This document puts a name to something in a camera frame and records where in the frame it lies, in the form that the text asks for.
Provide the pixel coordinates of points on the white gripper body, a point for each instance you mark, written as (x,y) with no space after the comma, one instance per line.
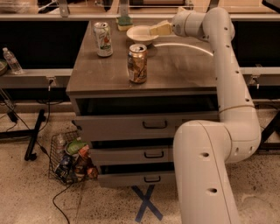
(178,25)

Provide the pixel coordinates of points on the white paper bowl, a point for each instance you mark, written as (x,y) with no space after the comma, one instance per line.
(140,34)

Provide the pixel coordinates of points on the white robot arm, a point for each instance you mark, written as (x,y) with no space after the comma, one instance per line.
(201,149)

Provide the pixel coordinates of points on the green yellow sponge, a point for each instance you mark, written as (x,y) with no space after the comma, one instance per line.
(124,23)

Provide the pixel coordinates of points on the green bowl at edge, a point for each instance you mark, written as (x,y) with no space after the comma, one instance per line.
(3,67)

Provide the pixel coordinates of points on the gold brown soda can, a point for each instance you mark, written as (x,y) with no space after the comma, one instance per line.
(137,63)

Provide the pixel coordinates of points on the white green soda can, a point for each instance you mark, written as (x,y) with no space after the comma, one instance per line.
(103,39)

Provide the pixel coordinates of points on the top grey drawer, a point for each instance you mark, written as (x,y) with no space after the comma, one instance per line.
(128,127)

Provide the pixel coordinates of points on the grey drawer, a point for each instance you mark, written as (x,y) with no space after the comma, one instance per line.
(132,155)
(137,178)
(128,127)

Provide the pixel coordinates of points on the middle grey drawer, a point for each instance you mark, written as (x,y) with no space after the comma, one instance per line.
(132,155)

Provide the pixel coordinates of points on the bottom grey drawer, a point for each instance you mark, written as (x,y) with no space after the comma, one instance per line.
(137,178)

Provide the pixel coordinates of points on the green chip bag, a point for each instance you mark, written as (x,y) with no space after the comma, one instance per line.
(74,146)

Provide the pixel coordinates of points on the clear plastic water bottle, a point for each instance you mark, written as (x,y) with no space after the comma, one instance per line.
(12,61)

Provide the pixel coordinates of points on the blue tape cross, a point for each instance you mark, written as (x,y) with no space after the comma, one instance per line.
(146,203)

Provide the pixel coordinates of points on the black table leg left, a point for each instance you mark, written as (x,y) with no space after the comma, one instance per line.
(30,155)

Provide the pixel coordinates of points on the wire basket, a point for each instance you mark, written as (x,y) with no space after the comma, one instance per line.
(69,169)

